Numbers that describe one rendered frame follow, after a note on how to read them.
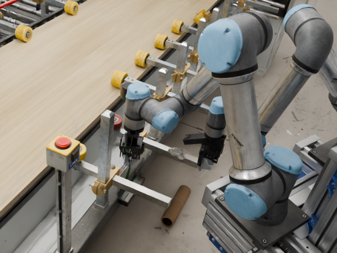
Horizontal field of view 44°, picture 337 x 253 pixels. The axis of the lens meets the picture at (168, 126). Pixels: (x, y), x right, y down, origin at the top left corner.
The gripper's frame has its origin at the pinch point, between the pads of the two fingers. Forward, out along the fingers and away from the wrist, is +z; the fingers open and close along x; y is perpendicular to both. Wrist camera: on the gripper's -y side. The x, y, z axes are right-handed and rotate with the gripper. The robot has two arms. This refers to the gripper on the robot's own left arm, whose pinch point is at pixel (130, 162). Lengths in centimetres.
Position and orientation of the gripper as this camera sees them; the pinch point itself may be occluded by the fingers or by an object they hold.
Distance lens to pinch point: 157.8
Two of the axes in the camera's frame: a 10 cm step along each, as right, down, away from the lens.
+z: -1.5, 7.8, 6.1
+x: 9.9, 1.5, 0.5
